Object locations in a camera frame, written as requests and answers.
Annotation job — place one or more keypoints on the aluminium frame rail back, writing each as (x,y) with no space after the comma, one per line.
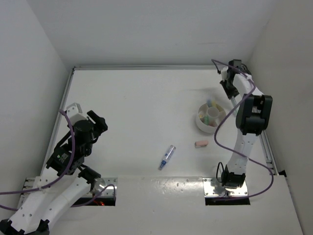
(145,67)

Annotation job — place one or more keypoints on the white round divided container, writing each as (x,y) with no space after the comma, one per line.
(215,117)

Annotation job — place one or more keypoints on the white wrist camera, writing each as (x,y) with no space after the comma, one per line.
(74,113)
(223,73)

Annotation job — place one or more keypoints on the pink eraser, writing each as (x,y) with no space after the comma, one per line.
(201,144)

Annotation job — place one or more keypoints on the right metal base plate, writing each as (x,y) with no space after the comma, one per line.
(214,189)

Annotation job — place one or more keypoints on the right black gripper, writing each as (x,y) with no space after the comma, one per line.
(231,94)

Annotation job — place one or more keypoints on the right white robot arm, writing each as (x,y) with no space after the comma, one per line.
(230,176)

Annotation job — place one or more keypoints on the aluminium frame rail right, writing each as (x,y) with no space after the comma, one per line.
(267,151)

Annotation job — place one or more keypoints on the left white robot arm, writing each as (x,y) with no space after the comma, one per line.
(64,180)

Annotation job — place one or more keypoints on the aluminium frame rail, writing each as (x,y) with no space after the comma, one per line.
(267,151)
(58,119)
(145,67)

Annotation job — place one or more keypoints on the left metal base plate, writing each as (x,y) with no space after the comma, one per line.
(109,183)

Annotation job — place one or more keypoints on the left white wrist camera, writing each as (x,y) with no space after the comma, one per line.
(74,113)

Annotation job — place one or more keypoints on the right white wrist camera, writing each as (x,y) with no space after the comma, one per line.
(223,73)

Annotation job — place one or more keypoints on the metal base plate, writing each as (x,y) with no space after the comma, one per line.
(109,183)
(214,189)

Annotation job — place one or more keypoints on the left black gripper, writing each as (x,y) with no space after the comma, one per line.
(100,126)

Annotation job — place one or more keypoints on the clear glue stick blue cap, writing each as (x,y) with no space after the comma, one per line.
(167,156)

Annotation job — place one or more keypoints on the aluminium frame rail left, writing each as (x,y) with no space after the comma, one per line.
(58,119)

